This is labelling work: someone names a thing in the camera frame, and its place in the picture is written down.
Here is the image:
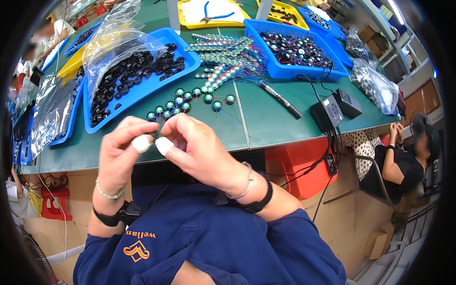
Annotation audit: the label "heap of black rings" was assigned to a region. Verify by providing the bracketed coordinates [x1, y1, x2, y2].
[89, 43, 186, 128]

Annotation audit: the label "shelf rack with cartons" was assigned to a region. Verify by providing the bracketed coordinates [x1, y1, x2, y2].
[356, 0, 447, 118]

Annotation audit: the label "long blue tray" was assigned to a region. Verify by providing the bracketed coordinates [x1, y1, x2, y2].
[298, 5, 349, 40]

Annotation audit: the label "small red stool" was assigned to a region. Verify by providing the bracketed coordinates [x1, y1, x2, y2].
[40, 187, 73, 222]

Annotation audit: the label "blue tray of black rings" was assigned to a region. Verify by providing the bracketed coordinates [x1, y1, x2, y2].
[83, 27, 202, 134]

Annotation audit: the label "silver bangle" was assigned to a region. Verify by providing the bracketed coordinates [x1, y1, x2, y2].
[226, 162, 256, 200]

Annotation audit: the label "large clear bag of parts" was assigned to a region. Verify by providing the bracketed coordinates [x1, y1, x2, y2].
[349, 58, 400, 115]

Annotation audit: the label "blue tray of wired speakers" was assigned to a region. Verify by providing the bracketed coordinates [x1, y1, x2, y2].
[244, 19, 350, 81]

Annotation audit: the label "black desk fan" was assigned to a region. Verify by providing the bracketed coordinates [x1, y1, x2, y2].
[409, 111, 432, 137]

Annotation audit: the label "yellow tray with white pad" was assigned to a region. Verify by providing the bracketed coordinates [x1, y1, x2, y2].
[177, 0, 252, 30]

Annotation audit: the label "black cable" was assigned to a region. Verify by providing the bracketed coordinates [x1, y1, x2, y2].
[297, 61, 336, 104]

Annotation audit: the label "black power strip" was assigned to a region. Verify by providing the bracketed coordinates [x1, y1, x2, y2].
[325, 152, 338, 176]

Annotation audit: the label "metal frame chair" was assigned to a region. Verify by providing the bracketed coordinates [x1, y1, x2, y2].
[322, 154, 395, 208]

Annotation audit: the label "red plastic stool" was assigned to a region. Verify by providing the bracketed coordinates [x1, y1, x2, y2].
[265, 137, 338, 201]

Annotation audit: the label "black power adapter box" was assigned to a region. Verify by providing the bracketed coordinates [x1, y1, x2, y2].
[309, 94, 345, 133]

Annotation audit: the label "yellow tray of black parts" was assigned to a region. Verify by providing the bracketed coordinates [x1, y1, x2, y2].
[255, 0, 310, 31]

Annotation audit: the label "plain yellow tray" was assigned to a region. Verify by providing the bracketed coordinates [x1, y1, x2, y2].
[56, 35, 107, 80]

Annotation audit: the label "person's body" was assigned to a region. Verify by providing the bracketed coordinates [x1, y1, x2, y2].
[73, 183, 348, 285]

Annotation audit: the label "pile of green speaker strips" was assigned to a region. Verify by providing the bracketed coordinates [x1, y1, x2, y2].
[184, 33, 265, 94]

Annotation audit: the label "person's right hand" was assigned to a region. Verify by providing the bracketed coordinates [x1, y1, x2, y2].
[156, 113, 251, 197]

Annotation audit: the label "grey metal post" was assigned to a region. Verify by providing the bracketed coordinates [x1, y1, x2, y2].
[255, 0, 274, 21]
[166, 0, 181, 35]

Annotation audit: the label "person's left hand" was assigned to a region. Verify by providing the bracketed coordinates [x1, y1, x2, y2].
[98, 116, 159, 196]

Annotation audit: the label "blue tray of dark parts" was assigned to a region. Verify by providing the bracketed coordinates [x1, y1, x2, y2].
[64, 21, 104, 56]

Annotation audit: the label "small dark bag of parts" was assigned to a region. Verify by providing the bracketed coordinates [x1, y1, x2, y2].
[344, 26, 370, 62]

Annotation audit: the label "green bead bracelet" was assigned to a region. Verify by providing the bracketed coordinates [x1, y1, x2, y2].
[95, 177, 125, 200]

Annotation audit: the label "black floor fan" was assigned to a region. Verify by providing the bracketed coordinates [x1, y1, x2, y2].
[14, 224, 58, 285]

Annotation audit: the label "small black box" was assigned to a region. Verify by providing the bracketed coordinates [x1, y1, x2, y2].
[332, 88, 363, 119]

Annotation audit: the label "black marker pen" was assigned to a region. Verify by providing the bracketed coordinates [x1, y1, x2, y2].
[258, 80, 304, 119]

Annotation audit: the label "blue tray under foil bags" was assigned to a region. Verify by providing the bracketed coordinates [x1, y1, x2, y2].
[47, 74, 86, 147]

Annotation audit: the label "bundle of black cables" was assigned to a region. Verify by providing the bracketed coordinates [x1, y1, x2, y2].
[266, 128, 343, 223]

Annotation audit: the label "black wrist band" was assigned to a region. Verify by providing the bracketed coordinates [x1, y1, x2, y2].
[214, 179, 274, 214]
[93, 200, 142, 227]

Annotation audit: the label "heap of wired speakers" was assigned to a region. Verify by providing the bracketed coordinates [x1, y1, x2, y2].
[260, 31, 334, 69]

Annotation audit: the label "group of round green speakers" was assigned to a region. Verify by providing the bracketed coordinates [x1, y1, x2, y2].
[146, 87, 237, 122]

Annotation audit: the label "clear plastic bag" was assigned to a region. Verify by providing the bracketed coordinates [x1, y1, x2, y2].
[82, 0, 169, 105]

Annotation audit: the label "white cable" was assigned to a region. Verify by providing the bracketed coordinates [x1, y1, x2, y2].
[35, 152, 69, 261]

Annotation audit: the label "blue handled pliers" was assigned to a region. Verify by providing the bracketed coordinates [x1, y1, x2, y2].
[200, 1, 236, 23]

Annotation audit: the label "silver foil bags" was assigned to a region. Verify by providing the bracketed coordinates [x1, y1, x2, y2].
[31, 72, 78, 158]

